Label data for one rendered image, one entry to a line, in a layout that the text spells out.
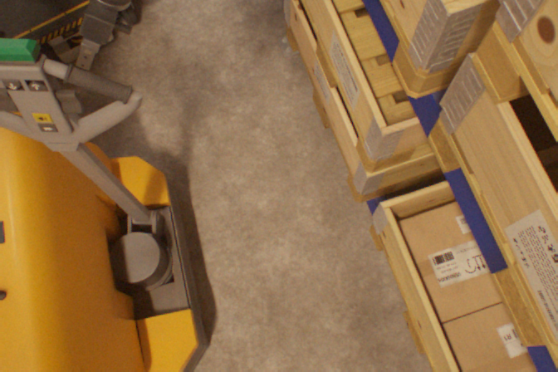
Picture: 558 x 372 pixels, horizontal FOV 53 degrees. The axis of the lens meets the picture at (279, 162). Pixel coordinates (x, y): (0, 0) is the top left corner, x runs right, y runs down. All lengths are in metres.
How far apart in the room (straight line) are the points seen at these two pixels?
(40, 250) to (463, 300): 1.28
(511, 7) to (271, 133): 1.80
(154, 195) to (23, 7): 1.04
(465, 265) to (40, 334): 1.28
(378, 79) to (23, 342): 1.23
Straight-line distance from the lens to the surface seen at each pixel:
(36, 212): 1.67
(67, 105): 1.25
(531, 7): 0.80
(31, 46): 1.17
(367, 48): 1.84
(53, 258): 1.66
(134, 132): 2.62
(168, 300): 2.10
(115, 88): 1.19
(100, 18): 0.99
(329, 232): 2.39
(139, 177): 2.16
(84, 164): 1.50
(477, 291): 1.95
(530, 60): 0.84
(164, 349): 2.02
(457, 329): 1.91
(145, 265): 1.98
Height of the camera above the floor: 2.33
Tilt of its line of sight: 70 degrees down
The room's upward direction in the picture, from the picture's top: 4 degrees counter-clockwise
